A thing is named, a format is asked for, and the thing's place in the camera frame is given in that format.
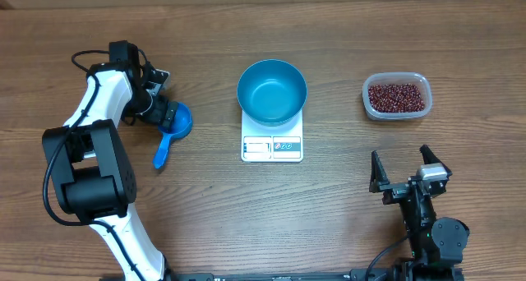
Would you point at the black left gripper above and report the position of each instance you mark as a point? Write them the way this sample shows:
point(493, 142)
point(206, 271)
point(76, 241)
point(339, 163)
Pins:
point(160, 114)

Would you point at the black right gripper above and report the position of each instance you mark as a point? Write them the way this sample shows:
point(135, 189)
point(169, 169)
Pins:
point(380, 182)

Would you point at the blue plastic measuring scoop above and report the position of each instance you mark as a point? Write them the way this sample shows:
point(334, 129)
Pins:
point(180, 128)

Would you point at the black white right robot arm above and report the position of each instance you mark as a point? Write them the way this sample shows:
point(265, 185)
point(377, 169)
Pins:
point(436, 244)

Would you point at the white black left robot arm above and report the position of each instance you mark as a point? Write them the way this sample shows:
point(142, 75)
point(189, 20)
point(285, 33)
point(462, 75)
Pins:
point(89, 180)

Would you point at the teal metal bowl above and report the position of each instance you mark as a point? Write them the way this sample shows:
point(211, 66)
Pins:
point(272, 92)

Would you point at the white digital kitchen scale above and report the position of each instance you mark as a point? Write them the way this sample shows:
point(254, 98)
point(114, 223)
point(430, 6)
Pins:
point(272, 144)

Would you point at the red beans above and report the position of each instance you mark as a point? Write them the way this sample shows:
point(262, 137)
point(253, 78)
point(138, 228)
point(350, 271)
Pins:
point(396, 98)

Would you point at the clear plastic bean container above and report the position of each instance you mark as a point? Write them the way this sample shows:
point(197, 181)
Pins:
point(387, 78)

